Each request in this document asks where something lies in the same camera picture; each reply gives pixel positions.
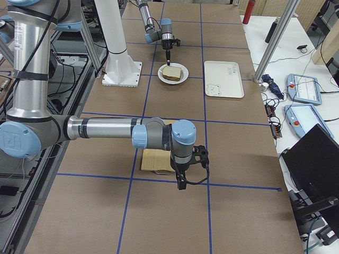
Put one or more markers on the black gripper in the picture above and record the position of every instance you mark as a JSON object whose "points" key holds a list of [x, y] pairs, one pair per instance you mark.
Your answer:
{"points": [[166, 44], [177, 167]]}

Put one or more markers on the white bread slice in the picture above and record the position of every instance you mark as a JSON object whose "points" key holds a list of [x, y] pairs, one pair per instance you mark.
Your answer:
{"points": [[172, 71]]}

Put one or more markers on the white round plate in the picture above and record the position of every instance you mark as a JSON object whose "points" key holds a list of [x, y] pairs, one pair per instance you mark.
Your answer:
{"points": [[185, 74]]}

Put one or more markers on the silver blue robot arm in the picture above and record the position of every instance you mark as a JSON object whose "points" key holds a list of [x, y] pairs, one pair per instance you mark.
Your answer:
{"points": [[30, 128], [164, 33]]}

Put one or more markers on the bread slice under egg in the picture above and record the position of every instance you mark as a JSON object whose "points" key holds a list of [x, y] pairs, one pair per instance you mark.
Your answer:
{"points": [[172, 78]]}

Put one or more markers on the wooden cutting board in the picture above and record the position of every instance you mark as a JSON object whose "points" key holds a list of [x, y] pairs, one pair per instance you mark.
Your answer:
{"points": [[156, 160]]}

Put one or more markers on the cream bear tray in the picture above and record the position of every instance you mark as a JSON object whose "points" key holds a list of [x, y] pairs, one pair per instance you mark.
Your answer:
{"points": [[223, 79]]}

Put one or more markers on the red bottle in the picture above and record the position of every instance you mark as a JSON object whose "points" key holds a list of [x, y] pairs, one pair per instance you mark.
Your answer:
{"points": [[248, 11]]}

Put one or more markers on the black bottle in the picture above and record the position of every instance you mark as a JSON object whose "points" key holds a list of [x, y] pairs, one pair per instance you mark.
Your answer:
{"points": [[271, 30]]}

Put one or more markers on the folded blue umbrella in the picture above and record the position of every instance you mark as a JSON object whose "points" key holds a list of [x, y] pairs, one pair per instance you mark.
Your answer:
{"points": [[273, 86]]}

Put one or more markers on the black laptop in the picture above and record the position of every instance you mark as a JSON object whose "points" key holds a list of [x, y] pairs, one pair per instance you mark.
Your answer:
{"points": [[313, 165]]}

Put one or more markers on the lower blue teach pendant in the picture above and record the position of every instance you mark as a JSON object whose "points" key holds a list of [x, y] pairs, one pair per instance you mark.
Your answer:
{"points": [[303, 117]]}

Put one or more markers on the blue teach pendant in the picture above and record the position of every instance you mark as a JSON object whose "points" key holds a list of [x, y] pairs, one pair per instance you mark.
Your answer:
{"points": [[304, 89], [303, 117]]}

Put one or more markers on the upper blue teach pendant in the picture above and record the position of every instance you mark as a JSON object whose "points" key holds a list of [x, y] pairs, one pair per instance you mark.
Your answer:
{"points": [[304, 89]]}

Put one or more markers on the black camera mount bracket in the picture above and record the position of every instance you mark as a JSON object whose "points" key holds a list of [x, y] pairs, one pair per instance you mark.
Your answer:
{"points": [[200, 156]]}

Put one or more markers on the white pedestal column base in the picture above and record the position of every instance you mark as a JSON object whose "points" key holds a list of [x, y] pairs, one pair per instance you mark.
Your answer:
{"points": [[120, 69]]}

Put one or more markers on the aluminium frame post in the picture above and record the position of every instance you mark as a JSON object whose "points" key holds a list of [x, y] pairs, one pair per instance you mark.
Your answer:
{"points": [[275, 39]]}

